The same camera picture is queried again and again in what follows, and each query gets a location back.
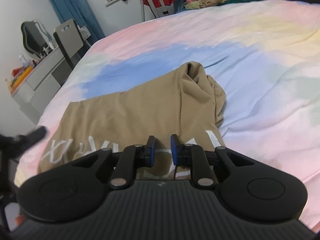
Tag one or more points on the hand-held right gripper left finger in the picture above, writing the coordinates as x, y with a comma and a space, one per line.
150, 153

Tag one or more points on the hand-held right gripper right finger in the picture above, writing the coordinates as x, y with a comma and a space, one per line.
174, 153

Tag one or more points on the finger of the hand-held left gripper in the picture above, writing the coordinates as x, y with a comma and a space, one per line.
30, 137

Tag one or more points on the tan printed t-shirt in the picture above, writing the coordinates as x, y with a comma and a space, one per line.
112, 120

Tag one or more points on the clutter of small desk things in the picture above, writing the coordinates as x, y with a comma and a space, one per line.
22, 72

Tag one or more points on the white desk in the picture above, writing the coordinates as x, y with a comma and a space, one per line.
42, 72

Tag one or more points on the pastel tie-dye bed sheet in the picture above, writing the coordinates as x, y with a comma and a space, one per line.
250, 80

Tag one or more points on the grey chair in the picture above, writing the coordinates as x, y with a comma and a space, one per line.
70, 40

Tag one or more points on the narrow blue curtain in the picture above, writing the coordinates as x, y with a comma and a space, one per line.
72, 5

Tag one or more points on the garment steamer stand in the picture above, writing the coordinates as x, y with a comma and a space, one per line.
160, 7

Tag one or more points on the yellow-green garment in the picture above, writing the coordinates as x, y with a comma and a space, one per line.
192, 5

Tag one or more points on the teal blue garment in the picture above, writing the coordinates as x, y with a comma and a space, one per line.
180, 3

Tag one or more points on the beige garment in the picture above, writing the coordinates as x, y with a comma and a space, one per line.
212, 2

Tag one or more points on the wavy frame mirror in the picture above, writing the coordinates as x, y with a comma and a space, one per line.
31, 37

